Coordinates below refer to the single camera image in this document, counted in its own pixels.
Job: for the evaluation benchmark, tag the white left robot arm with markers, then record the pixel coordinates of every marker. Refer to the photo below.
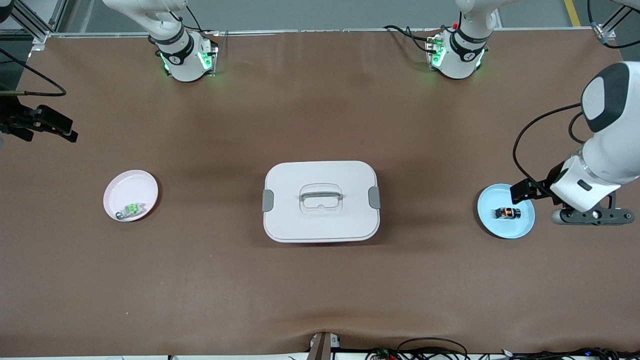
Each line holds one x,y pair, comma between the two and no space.
612,145

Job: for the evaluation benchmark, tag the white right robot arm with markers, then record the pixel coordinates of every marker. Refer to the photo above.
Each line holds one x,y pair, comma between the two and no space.
182,55

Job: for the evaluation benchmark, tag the white lidded pink storage box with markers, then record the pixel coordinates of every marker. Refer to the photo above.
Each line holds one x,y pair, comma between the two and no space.
320,225

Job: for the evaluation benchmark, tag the light blue round plate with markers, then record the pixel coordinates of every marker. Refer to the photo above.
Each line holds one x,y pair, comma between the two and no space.
505,227

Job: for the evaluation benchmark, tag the pale pink round plate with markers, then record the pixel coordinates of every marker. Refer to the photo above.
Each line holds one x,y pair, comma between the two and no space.
130,187

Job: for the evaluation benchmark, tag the brown table mat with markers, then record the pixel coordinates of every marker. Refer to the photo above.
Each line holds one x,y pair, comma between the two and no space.
320,290

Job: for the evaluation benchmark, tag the aluminium frame profile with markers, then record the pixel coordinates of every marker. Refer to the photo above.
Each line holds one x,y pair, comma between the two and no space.
30,27
605,32

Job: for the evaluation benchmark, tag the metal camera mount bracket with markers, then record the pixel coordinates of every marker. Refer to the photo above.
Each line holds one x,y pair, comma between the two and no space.
322,347

